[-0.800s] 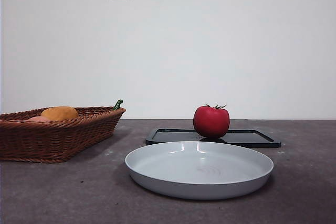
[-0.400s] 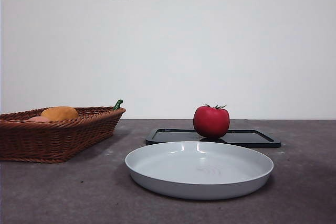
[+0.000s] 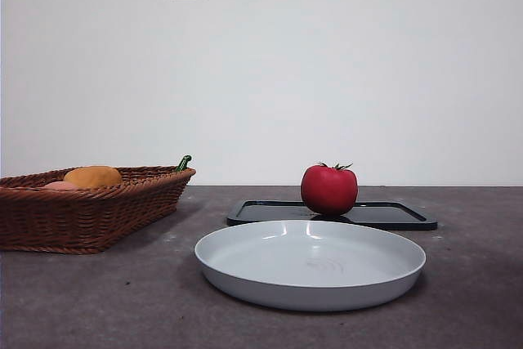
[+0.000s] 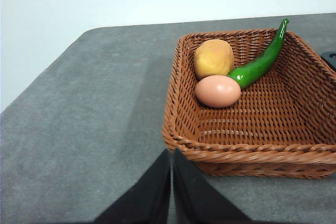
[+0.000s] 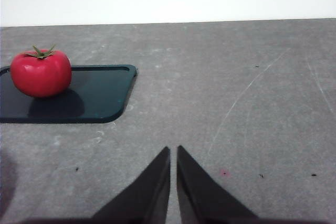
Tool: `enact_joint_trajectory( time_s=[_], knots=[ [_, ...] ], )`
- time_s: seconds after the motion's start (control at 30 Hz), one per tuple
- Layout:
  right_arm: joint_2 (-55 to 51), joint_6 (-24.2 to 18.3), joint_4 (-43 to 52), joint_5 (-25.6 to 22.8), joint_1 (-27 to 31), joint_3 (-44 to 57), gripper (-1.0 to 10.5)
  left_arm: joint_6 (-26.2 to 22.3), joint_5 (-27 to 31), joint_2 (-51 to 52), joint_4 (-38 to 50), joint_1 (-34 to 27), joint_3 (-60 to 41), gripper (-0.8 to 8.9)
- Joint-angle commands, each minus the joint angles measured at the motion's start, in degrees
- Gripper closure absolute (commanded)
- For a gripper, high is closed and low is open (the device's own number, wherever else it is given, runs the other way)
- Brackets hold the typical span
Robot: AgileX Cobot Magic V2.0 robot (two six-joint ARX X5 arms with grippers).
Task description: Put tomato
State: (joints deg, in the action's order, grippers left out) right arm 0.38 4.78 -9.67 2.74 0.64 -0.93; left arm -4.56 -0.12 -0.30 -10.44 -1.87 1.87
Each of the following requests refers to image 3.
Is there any red tomato with green stem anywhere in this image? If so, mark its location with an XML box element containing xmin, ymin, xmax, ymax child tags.
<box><xmin>301</xmin><ymin>161</ymin><xmax>360</xmax><ymax>216</ymax></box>

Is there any pale grey round plate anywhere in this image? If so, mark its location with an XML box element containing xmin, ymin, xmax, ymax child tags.
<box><xmin>194</xmin><ymin>219</ymin><xmax>427</xmax><ymax>312</ymax></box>

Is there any black rectangular tray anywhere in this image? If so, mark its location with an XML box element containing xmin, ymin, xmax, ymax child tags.
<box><xmin>226</xmin><ymin>199</ymin><xmax>439</xmax><ymax>231</ymax></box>

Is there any brown wicker basket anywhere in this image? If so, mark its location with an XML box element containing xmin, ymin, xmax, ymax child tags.
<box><xmin>0</xmin><ymin>165</ymin><xmax>197</xmax><ymax>254</ymax></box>

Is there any pink vegetable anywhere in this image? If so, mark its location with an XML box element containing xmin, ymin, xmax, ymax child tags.
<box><xmin>42</xmin><ymin>180</ymin><xmax>79</xmax><ymax>190</ymax></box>

